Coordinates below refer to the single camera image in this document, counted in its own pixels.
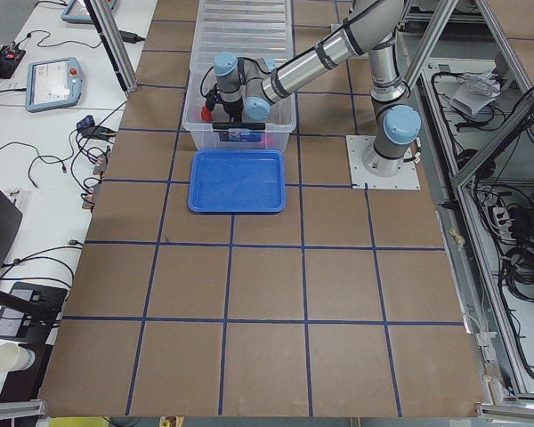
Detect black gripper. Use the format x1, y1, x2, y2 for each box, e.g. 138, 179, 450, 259
203, 88, 244, 123

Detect clear plastic box lid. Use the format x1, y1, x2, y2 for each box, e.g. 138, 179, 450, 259
190, 0, 294, 74

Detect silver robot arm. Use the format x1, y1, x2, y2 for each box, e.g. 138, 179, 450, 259
201, 1, 422, 178

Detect red block pile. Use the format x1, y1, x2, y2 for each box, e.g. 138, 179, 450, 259
198, 105, 277, 147

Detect clear plastic storage box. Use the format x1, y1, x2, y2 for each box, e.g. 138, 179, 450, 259
181, 66, 297, 151

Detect blue plastic tray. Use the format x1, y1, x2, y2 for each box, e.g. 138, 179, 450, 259
188, 149, 287, 214

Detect black power adapter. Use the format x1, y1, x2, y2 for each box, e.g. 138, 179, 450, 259
119, 30, 145, 44

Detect blue teach pendant far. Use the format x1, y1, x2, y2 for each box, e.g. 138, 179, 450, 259
61, 0, 93, 24

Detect blue teach pendant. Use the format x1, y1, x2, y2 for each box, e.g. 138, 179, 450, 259
61, 0, 93, 24
25, 57, 82, 113

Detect blue teach pendant near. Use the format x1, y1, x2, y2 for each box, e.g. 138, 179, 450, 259
25, 57, 82, 113

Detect white paper cup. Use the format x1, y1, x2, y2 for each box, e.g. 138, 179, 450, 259
0, 342, 36, 374

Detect black box latch handle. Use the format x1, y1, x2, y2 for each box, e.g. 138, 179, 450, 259
212, 122, 265, 132

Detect aluminium frame post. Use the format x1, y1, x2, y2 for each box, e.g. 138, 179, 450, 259
85, 0, 138, 95

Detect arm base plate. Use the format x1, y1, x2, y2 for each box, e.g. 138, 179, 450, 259
346, 135, 421, 190

